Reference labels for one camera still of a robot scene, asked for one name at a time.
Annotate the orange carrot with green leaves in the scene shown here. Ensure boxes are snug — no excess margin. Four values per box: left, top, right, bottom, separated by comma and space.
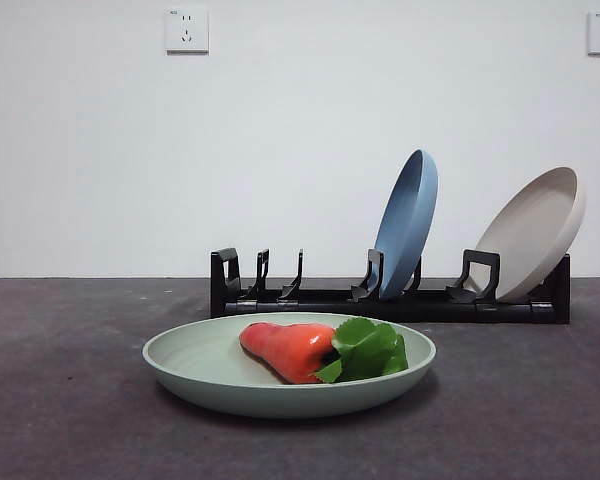
238, 316, 411, 386

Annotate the green round plate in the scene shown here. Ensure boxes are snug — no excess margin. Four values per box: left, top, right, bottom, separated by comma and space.
141, 312, 438, 420

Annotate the blue round plate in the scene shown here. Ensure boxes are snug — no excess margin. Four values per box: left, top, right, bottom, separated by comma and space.
373, 148, 439, 302

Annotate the black plate rack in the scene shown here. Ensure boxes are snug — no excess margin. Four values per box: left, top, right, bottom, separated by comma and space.
209, 247, 572, 325

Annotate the cream white round plate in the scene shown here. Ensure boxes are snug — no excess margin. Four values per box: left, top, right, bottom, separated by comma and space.
472, 166, 587, 304

